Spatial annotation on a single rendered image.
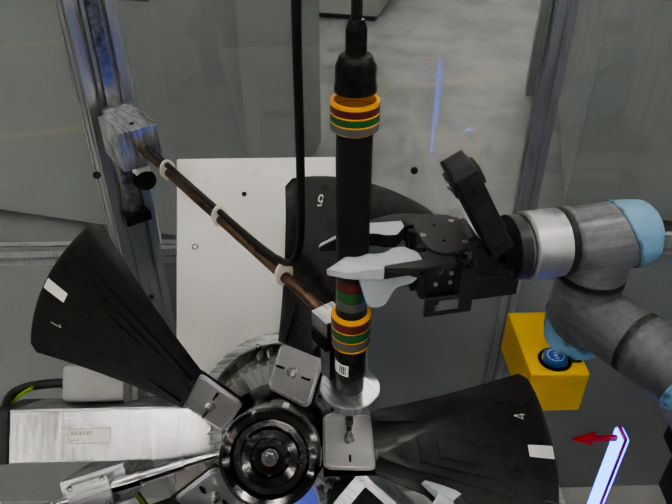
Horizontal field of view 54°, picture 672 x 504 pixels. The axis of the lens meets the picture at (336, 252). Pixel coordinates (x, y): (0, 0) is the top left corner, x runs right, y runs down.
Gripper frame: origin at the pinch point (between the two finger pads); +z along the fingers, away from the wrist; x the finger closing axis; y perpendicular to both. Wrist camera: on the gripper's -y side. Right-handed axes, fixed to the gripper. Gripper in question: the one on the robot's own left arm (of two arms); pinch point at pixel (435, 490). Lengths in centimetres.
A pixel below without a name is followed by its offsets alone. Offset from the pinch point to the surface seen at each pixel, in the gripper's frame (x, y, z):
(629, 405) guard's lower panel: 86, -97, 18
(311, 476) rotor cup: -4.4, 11.2, 8.9
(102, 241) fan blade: -26.3, 17.3, 38.1
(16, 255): 16, 22, 111
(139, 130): -22, -1, 69
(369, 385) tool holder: -11.0, 0.8, 10.0
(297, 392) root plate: -7.2, 6.2, 17.8
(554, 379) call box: 15.7, -35.6, 7.5
